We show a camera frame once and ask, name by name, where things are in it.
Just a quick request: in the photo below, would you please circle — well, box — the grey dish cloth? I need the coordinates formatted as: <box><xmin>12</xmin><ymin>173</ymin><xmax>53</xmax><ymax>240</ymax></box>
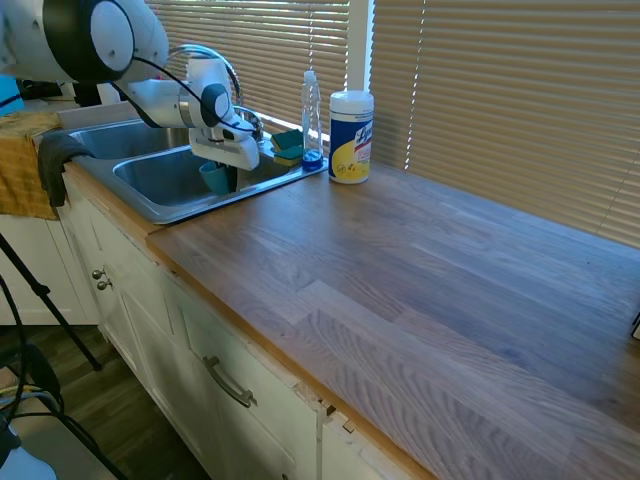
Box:
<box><xmin>37</xmin><ymin>130</ymin><xmax>97</xmax><ymax>209</ymax></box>

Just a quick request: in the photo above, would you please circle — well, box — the wide tan window blind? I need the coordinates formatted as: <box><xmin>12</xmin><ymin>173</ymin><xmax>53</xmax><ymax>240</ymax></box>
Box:
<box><xmin>143</xmin><ymin>0</ymin><xmax>352</xmax><ymax>132</ymax></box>
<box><xmin>371</xmin><ymin>0</ymin><xmax>640</xmax><ymax>250</ymax></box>

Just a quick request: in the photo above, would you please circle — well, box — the chrome sink side sprayer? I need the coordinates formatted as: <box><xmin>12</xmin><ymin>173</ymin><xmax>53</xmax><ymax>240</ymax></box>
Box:
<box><xmin>231</xmin><ymin>104</ymin><xmax>267</xmax><ymax>147</ymax></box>

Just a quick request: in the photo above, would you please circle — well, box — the white kitchen cabinet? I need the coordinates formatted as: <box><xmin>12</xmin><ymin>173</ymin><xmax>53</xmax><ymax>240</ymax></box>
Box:
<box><xmin>0</xmin><ymin>169</ymin><xmax>421</xmax><ymax>480</ymax></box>

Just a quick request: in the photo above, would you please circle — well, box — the clear Dawn dish soap bottle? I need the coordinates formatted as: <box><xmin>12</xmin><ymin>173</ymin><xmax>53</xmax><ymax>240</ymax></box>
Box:
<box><xmin>300</xmin><ymin>69</ymin><xmax>324</xmax><ymax>173</ymax></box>

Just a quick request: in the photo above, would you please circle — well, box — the yellow patterned towel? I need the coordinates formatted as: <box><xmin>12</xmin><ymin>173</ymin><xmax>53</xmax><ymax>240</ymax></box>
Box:
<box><xmin>0</xmin><ymin>111</ymin><xmax>65</xmax><ymax>222</ymax></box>

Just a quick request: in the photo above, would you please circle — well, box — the stainless steel double sink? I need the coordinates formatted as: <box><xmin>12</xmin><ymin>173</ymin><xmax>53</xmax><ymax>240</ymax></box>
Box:
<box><xmin>63</xmin><ymin>116</ymin><xmax>330</xmax><ymax>227</ymax></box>

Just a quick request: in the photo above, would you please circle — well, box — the black tripod leg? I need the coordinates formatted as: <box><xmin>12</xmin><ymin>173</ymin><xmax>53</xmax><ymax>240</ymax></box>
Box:
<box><xmin>0</xmin><ymin>231</ymin><xmax>104</xmax><ymax>372</ymax></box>

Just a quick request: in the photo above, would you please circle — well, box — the Lysol wipes canister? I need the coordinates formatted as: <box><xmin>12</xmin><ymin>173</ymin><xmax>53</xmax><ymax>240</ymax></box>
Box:
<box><xmin>328</xmin><ymin>89</ymin><xmax>376</xmax><ymax>186</ymax></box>

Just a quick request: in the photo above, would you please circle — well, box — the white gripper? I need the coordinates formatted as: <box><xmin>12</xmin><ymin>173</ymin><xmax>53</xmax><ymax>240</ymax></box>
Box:
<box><xmin>189</xmin><ymin>116</ymin><xmax>262</xmax><ymax>195</ymax></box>

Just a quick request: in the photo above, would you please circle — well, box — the white window frame post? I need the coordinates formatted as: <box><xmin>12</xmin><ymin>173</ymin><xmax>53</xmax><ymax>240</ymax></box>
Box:
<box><xmin>347</xmin><ymin>0</ymin><xmax>377</xmax><ymax>94</ymax></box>

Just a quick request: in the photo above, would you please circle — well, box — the chrome kitchen faucet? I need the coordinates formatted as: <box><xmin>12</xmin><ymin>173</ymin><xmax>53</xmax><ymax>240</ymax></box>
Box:
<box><xmin>166</xmin><ymin>43</ymin><xmax>245</xmax><ymax>112</ymax></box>

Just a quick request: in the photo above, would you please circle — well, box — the teal ceramic mug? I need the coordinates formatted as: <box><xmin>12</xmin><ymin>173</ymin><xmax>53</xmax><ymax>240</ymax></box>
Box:
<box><xmin>198</xmin><ymin>160</ymin><xmax>234</xmax><ymax>196</ymax></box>

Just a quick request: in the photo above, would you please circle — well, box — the yellow green sponge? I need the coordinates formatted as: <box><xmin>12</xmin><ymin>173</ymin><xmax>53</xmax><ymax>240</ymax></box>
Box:
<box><xmin>269</xmin><ymin>129</ymin><xmax>305</xmax><ymax>152</ymax></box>
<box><xmin>271</xmin><ymin>146</ymin><xmax>306</xmax><ymax>170</ymax></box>

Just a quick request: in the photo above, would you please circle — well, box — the metal cabinet bar handle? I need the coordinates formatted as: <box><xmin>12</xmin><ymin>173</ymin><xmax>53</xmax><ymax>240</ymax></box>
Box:
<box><xmin>201</xmin><ymin>355</ymin><xmax>258</xmax><ymax>409</ymax></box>

